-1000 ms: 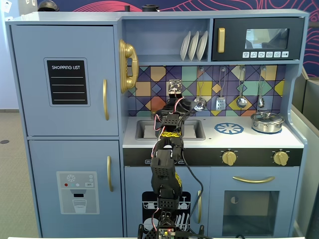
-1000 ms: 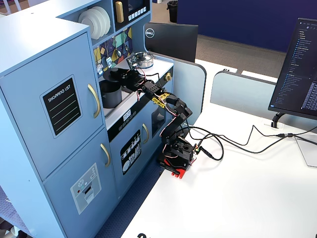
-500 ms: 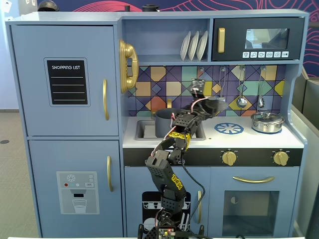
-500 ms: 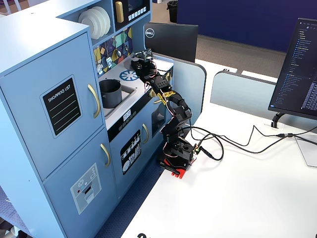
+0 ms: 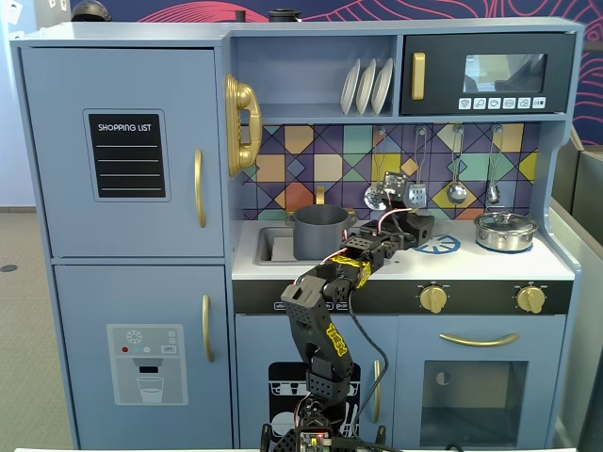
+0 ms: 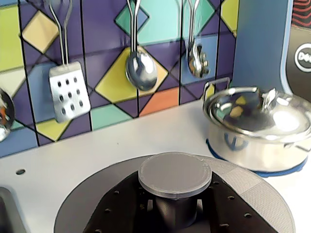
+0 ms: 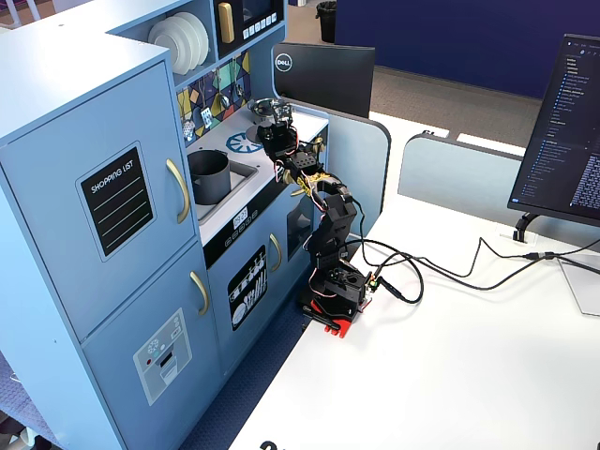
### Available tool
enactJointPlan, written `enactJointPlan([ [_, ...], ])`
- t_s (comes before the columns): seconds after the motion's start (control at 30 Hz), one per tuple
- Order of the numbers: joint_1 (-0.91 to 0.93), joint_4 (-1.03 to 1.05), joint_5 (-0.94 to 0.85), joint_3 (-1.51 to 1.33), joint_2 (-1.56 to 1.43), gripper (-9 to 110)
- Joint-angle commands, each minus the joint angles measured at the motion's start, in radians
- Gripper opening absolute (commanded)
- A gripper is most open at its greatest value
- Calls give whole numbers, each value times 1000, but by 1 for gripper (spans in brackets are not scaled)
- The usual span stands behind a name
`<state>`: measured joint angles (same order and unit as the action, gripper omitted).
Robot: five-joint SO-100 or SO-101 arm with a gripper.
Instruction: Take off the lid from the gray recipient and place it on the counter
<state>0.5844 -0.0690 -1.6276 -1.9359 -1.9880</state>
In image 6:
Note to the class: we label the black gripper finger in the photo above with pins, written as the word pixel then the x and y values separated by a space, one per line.
pixel 226 206
pixel 114 208

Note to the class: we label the shiny steel pot lid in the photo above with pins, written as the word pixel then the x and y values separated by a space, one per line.
pixel 279 116

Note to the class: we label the blue burner print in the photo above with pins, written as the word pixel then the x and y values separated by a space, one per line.
pixel 279 173

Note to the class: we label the blue toy kitchen unit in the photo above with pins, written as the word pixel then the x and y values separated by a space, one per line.
pixel 73 150

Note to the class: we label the gray toy sink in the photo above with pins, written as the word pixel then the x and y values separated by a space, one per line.
pixel 7 211

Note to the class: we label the steel slotted spatula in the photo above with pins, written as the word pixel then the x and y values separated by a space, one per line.
pixel 70 97

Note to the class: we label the steel ladle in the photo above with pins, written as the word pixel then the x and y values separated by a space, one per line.
pixel 142 70

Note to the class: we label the small steel spoon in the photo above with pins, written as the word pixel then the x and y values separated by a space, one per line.
pixel 196 60

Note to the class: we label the black Dell monitor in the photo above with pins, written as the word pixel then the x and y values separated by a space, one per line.
pixel 301 72

